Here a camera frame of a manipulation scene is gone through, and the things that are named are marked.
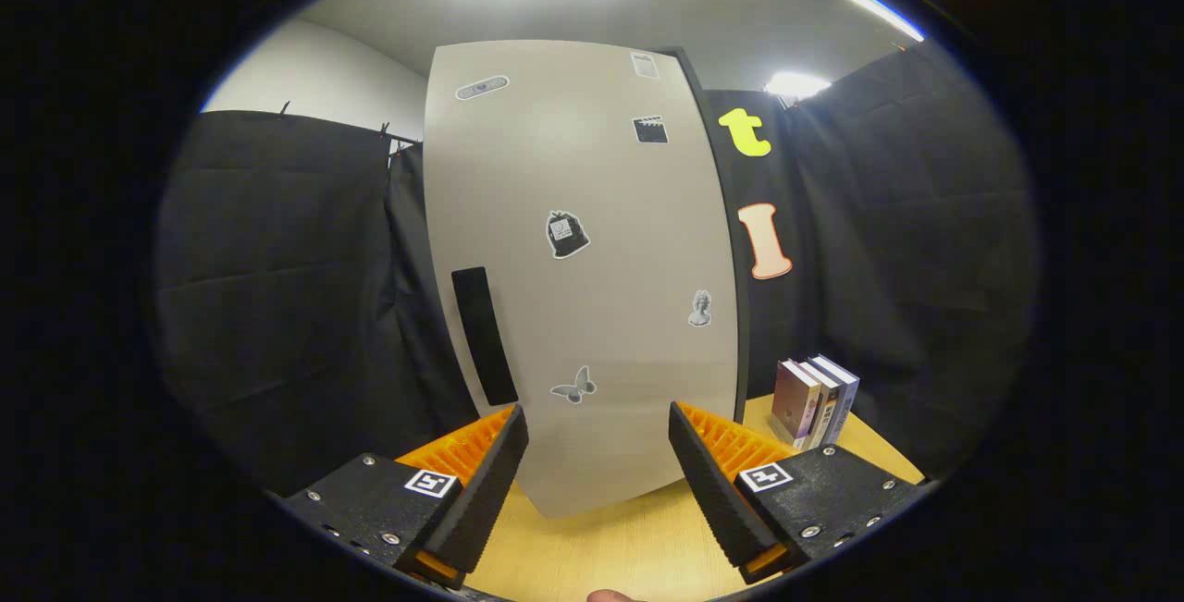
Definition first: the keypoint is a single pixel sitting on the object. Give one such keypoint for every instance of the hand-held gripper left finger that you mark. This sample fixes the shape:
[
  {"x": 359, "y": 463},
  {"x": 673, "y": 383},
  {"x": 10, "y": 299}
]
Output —
[{"x": 486, "y": 500}]

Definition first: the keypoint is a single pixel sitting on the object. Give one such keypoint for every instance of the long ceiling light strip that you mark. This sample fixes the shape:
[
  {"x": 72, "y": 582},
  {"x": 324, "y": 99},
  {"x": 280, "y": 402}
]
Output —
[{"x": 883, "y": 12}]

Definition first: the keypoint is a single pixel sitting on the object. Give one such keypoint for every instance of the small ceiling light panel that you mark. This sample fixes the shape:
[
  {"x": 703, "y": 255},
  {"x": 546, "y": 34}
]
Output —
[{"x": 797, "y": 86}]

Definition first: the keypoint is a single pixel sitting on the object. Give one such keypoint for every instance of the dark spine book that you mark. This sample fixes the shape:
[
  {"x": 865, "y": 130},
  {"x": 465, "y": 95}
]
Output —
[{"x": 826, "y": 412}]

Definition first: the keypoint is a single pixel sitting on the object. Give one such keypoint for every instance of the black backdrop cloth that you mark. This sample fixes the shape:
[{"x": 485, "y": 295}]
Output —
[{"x": 277, "y": 306}]

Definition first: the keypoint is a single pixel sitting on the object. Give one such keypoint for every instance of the blue cover book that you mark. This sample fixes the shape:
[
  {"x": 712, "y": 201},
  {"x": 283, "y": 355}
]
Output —
[{"x": 846, "y": 399}]

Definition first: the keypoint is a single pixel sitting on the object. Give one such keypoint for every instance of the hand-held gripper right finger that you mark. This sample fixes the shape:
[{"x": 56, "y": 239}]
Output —
[{"x": 714, "y": 500}]

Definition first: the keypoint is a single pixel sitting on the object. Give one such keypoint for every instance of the beige cabinet door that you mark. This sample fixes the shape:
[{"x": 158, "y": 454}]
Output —
[{"x": 601, "y": 352}]

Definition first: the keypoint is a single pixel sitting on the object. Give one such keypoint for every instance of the dark grey cabinet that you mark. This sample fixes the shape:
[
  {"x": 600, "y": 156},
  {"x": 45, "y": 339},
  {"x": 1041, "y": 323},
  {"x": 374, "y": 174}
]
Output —
[{"x": 743, "y": 362}]

